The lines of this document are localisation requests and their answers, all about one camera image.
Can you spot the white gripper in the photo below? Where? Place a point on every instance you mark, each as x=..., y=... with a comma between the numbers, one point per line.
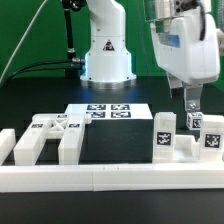
x=181, y=53

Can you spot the white chair seat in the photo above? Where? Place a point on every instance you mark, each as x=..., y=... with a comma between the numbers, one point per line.
x=186, y=149

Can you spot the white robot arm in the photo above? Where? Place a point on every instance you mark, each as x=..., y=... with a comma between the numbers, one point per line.
x=108, y=64

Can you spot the right white tagged cube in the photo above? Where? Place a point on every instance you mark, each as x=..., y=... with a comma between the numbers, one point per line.
x=194, y=120

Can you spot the white tag base sheet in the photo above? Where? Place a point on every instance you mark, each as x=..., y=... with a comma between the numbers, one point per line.
x=111, y=111

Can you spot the black camera stand pole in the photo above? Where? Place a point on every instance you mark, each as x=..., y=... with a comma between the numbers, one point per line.
x=68, y=7

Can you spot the white chair back frame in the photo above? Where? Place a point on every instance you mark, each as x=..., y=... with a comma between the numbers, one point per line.
x=68, y=129

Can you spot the white U-shaped obstacle frame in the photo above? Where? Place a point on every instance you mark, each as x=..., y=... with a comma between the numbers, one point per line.
x=54, y=178

